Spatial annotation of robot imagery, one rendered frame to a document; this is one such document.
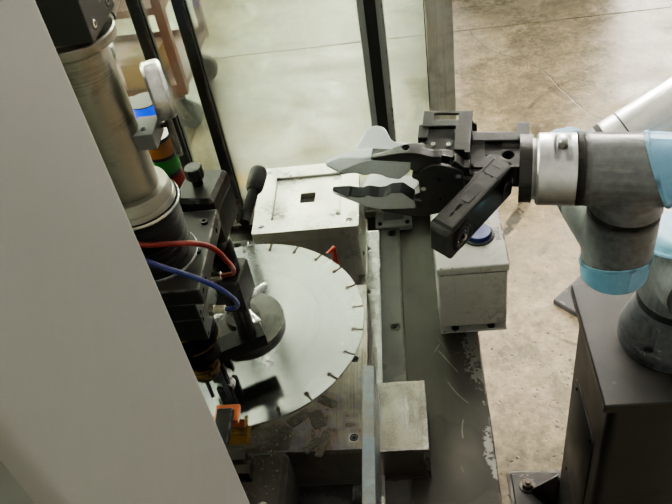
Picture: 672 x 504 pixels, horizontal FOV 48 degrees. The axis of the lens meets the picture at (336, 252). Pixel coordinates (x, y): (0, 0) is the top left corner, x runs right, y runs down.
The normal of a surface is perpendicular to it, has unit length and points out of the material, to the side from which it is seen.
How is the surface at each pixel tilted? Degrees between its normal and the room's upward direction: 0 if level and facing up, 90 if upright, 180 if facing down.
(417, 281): 0
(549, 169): 51
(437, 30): 90
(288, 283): 0
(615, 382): 0
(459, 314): 90
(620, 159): 39
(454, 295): 90
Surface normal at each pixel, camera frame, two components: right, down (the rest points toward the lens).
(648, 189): -0.20, 0.61
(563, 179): -0.22, 0.37
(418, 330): -0.14, -0.72
